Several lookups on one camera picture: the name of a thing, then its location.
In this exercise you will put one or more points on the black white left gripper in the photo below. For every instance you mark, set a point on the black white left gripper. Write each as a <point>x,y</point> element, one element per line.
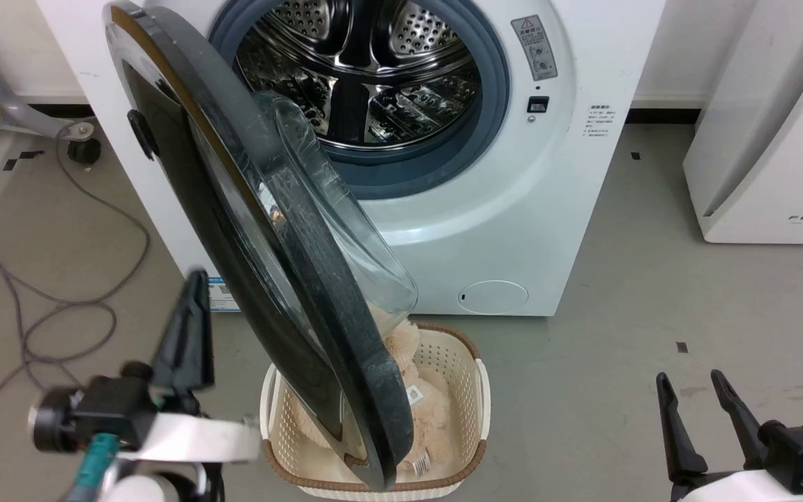
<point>116,411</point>

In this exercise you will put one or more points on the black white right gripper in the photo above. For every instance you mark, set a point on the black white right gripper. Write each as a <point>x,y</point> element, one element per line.
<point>792,460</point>

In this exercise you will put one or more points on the black round washing machine door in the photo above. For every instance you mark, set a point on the black round washing machine door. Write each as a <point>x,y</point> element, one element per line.
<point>318,293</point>

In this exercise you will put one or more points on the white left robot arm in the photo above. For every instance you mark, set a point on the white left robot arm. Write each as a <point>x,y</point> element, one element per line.
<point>157,484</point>

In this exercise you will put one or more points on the white front-load washing machine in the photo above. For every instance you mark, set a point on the white front-load washing machine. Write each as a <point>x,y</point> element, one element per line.
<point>513,209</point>

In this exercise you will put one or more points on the black door latch slot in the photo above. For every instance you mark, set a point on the black door latch slot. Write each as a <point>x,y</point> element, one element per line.
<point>538,104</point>

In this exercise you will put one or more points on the grey rubber door gasket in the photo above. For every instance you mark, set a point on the grey rubber door gasket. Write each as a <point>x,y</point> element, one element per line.
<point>492,90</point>

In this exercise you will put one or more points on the blue white energy sticker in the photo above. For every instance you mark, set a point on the blue white energy sticker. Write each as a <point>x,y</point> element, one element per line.
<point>220,296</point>

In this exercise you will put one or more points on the black caster wheel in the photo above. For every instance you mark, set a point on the black caster wheel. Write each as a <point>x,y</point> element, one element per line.
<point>84,151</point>

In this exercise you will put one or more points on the white plush toy tag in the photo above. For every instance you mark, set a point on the white plush toy tag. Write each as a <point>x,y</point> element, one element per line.
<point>413,395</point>

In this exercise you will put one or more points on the beige plush toy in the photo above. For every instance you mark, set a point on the beige plush toy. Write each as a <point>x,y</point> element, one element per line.
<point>426,411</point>

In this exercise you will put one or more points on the cream laundry basket brown rim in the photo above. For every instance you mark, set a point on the cream laundry basket brown rim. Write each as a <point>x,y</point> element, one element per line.
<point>461,390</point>

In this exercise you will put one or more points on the round white filter cover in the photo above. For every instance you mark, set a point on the round white filter cover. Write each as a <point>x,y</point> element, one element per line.
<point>493,297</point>

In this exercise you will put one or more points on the white appliance with grey lettering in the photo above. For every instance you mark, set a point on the white appliance with grey lettering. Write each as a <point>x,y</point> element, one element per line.
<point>771,125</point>

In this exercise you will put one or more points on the grey curved stand leg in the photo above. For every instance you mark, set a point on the grey curved stand leg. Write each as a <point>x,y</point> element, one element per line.
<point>4,94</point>

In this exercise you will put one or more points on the steel perforated washer drum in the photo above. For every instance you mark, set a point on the steel perforated washer drum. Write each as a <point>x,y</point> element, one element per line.
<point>387,77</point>

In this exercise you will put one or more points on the grey warning sticker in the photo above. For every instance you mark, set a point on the grey warning sticker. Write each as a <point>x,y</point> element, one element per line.
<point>534,47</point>

